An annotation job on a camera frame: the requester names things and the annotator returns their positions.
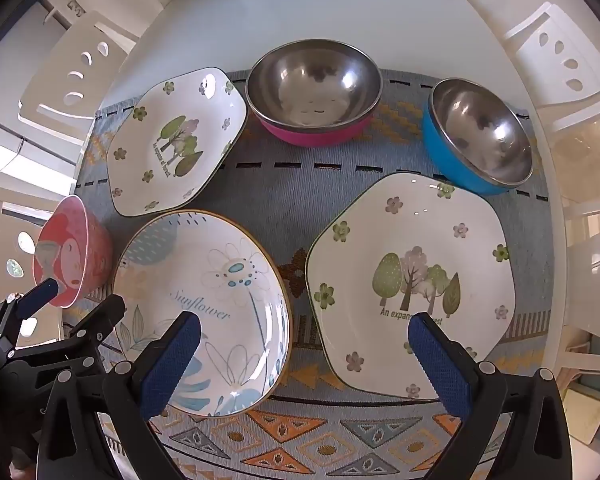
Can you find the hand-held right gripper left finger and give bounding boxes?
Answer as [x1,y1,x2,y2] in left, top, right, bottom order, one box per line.
[36,310,203,480]

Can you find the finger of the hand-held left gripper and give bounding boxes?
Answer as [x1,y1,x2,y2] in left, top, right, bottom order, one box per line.
[0,278,61,356]
[11,294,127,371]

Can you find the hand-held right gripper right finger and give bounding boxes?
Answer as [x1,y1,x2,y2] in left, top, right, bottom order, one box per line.
[406,311,573,480]

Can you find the pink cartoon ceramic bowl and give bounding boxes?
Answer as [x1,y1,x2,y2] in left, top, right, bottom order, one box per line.
[32,195,113,308]

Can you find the round flower print plate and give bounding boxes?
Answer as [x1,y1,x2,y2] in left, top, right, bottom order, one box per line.
[111,209,293,418]

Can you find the hexagonal tree print plate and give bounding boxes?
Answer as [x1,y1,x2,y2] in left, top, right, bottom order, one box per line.
[305,172,517,402]
[105,66,248,218]

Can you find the blue steel bowl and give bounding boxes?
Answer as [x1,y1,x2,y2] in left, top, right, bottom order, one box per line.
[421,78,534,196]

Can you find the pink steel bowl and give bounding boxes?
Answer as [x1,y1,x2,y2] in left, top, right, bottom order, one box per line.
[245,39,383,148]

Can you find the white chair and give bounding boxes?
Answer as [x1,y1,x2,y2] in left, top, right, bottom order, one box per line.
[19,10,138,136]
[0,185,81,356]
[502,2,600,133]

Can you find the blue patterned table mat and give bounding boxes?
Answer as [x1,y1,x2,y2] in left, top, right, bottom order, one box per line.
[75,67,556,480]

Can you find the white wall rack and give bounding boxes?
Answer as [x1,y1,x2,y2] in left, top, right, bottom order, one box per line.
[42,0,88,26]

